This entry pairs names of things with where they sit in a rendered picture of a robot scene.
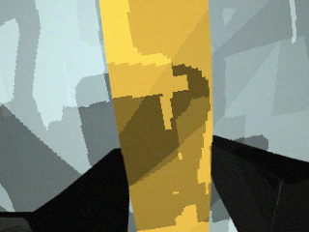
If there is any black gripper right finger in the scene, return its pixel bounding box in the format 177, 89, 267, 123
211, 135, 309, 232

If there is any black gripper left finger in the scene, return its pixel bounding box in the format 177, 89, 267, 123
0, 148, 130, 232

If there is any yellow bar with red block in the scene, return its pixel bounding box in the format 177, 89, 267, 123
99, 0, 212, 232

